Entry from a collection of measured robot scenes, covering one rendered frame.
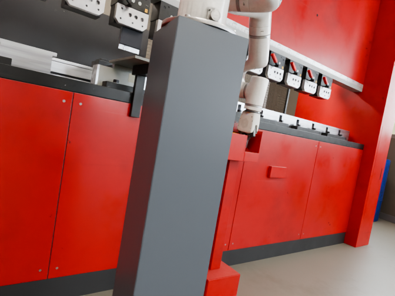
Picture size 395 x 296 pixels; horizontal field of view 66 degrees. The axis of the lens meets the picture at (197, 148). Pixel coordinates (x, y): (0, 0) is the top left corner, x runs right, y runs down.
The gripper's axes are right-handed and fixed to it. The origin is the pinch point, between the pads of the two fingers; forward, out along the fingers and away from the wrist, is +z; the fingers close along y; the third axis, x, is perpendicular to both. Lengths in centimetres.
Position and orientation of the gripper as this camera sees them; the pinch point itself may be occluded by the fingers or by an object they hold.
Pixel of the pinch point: (244, 143)
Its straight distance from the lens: 148.0
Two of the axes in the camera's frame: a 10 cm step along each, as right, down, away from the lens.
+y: 5.5, 2.3, -8.0
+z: -2.2, 9.7, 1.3
